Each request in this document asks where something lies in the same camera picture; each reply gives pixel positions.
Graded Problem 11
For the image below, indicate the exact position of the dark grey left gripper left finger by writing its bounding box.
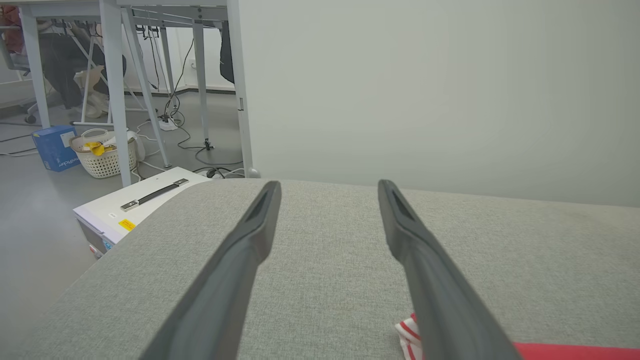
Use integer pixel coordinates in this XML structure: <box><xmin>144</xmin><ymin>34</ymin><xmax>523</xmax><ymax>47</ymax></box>
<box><xmin>139</xmin><ymin>180</ymin><xmax>283</xmax><ymax>360</ymax></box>

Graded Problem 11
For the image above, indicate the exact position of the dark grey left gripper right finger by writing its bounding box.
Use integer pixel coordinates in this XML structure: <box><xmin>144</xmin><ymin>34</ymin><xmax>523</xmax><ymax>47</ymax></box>
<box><xmin>377</xmin><ymin>179</ymin><xmax>524</xmax><ymax>360</ymax></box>

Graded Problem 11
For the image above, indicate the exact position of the red shirt with white sleeves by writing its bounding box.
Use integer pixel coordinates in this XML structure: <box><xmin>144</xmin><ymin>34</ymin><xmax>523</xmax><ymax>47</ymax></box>
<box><xmin>394</xmin><ymin>312</ymin><xmax>640</xmax><ymax>360</ymax></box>

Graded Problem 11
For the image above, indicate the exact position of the white plastic laundry basket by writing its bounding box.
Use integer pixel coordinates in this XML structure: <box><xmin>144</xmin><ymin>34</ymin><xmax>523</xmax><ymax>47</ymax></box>
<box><xmin>69</xmin><ymin>128</ymin><xmax>139</xmax><ymax>180</ymax></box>

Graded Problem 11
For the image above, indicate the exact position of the yellow cloth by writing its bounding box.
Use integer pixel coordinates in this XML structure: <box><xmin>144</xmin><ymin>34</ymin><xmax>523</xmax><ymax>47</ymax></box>
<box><xmin>83</xmin><ymin>141</ymin><xmax>117</xmax><ymax>156</ymax></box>

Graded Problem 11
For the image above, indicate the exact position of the blue cardboard box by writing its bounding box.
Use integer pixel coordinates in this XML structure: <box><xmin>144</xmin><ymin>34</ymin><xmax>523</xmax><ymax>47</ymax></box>
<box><xmin>31</xmin><ymin>124</ymin><xmax>82</xmax><ymax>173</ymax></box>

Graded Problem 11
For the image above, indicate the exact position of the seated person in dark trousers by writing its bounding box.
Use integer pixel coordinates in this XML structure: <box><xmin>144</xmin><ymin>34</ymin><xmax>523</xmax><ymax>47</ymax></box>
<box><xmin>36</xmin><ymin>19</ymin><xmax>127</xmax><ymax>120</ymax></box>

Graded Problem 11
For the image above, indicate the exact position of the grey office chair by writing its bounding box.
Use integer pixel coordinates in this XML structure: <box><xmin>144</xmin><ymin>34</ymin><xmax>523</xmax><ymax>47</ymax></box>
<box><xmin>0</xmin><ymin>24</ymin><xmax>42</xmax><ymax>125</ymax></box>

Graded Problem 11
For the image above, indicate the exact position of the white equipment case black handle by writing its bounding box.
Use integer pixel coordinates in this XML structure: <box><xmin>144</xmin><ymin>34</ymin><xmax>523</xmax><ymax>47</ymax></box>
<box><xmin>73</xmin><ymin>166</ymin><xmax>211</xmax><ymax>260</ymax></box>

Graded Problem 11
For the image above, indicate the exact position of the white floor cable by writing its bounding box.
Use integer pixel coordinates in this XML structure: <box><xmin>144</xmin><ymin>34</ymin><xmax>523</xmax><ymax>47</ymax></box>
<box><xmin>131</xmin><ymin>119</ymin><xmax>167</xmax><ymax>180</ymax></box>

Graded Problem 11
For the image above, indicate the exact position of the black floor cable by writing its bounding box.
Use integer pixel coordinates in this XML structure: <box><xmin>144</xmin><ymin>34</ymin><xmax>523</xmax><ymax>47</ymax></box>
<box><xmin>162</xmin><ymin>36</ymin><xmax>246</xmax><ymax>175</ymax></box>

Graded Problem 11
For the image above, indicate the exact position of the grey partition post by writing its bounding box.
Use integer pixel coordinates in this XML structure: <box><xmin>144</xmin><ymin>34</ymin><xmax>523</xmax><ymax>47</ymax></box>
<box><xmin>226</xmin><ymin>0</ymin><xmax>262</xmax><ymax>179</ymax></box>

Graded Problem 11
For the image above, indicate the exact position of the white metal desk frame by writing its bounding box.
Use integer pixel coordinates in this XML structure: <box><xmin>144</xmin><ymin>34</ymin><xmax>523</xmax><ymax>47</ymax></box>
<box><xmin>0</xmin><ymin>0</ymin><xmax>229</xmax><ymax>189</ymax></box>

